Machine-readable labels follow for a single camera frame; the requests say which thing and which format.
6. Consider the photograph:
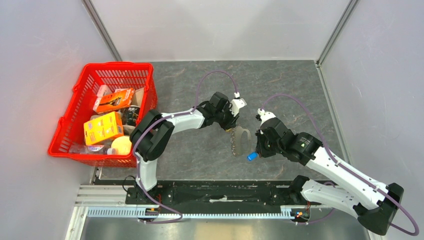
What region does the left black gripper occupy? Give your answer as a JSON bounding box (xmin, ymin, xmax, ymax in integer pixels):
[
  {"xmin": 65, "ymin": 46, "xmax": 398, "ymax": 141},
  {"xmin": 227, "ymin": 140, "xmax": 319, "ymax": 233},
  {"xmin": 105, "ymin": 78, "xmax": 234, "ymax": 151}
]
[{"xmin": 214, "ymin": 103, "xmax": 240, "ymax": 132}]

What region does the blue key tag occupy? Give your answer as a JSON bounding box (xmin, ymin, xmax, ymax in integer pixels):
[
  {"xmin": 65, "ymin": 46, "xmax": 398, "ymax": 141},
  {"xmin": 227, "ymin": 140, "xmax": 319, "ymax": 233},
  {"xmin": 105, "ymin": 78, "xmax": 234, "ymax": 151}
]
[{"xmin": 246, "ymin": 152, "xmax": 259, "ymax": 162}]

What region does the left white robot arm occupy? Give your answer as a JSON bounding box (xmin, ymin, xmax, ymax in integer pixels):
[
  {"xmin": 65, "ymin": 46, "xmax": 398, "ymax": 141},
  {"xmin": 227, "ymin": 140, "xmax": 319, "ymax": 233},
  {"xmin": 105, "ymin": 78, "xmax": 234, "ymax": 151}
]
[{"xmin": 129, "ymin": 92, "xmax": 247, "ymax": 204}]

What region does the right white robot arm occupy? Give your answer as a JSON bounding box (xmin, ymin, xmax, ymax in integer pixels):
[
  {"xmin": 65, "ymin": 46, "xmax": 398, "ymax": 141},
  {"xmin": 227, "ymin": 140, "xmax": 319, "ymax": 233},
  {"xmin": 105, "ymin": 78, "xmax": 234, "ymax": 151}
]
[{"xmin": 255, "ymin": 109, "xmax": 404, "ymax": 236}]

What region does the dark jar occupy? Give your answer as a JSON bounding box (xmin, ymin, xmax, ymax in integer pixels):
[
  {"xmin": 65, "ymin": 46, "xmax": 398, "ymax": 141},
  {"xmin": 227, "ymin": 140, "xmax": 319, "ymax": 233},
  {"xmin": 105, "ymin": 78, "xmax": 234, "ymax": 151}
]
[{"xmin": 121, "ymin": 105, "xmax": 141, "ymax": 127}]

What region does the yellow round sponge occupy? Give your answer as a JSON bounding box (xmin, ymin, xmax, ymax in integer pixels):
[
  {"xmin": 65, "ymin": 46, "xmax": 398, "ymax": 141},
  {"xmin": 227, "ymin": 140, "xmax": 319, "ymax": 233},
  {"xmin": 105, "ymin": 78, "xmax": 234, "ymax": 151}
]
[{"xmin": 111, "ymin": 135, "xmax": 132, "ymax": 156}]

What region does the red plastic basket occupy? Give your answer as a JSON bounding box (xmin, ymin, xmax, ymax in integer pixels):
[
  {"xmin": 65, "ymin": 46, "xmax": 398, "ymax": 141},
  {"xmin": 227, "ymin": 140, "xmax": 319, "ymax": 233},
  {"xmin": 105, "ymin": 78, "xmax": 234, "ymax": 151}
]
[{"xmin": 47, "ymin": 61, "xmax": 158, "ymax": 168}]

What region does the yellow orange box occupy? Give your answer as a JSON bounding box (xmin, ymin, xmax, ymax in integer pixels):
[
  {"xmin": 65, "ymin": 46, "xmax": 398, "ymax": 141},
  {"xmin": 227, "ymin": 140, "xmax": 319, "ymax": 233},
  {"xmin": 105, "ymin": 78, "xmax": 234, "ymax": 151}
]
[{"xmin": 83, "ymin": 111, "xmax": 124, "ymax": 146}]

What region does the clear plastic bottle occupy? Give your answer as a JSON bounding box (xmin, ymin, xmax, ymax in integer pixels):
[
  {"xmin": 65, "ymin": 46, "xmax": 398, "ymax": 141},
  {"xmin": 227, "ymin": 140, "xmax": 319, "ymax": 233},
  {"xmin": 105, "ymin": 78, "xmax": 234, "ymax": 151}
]
[{"xmin": 69, "ymin": 144, "xmax": 117, "ymax": 155}]

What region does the aluminium rail frame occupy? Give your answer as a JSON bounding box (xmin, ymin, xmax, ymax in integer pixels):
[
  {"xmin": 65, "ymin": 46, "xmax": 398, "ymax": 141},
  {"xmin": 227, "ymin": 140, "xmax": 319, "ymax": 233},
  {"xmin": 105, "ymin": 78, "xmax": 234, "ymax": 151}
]
[{"xmin": 66, "ymin": 167, "xmax": 379, "ymax": 240}]

